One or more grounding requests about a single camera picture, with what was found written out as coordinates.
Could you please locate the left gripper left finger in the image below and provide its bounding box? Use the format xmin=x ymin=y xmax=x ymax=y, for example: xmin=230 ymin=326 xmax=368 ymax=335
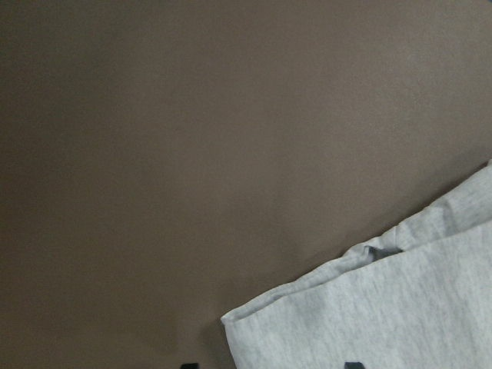
xmin=181 ymin=363 xmax=198 ymax=369

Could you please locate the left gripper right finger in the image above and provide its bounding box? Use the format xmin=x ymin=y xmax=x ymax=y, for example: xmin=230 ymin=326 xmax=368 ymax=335
xmin=344 ymin=361 xmax=362 ymax=369

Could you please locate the grey cartoon print t-shirt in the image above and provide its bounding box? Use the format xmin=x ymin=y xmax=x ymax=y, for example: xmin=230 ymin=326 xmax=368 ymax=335
xmin=221 ymin=166 xmax=491 ymax=368

